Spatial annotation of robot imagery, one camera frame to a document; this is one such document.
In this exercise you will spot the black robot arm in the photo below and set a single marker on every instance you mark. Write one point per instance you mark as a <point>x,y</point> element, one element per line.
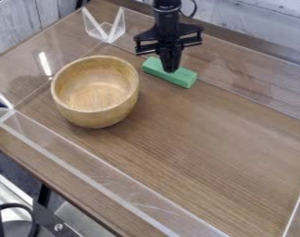
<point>166,15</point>

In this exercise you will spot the green rectangular block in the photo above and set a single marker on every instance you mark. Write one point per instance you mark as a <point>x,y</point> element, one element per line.
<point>184,77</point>

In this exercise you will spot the clear acrylic tray wall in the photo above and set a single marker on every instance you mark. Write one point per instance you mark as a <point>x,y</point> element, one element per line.
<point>130,209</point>

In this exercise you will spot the black table leg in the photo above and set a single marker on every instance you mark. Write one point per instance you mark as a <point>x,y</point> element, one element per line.
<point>45,196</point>

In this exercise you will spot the light wooden bowl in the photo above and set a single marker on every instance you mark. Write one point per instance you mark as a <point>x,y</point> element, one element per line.
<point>96,91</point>

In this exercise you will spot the clear acrylic corner bracket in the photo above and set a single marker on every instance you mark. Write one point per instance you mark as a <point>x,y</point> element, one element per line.
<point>106,32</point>

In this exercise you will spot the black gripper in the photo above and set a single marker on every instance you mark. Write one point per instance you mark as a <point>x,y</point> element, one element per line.
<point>157,40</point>

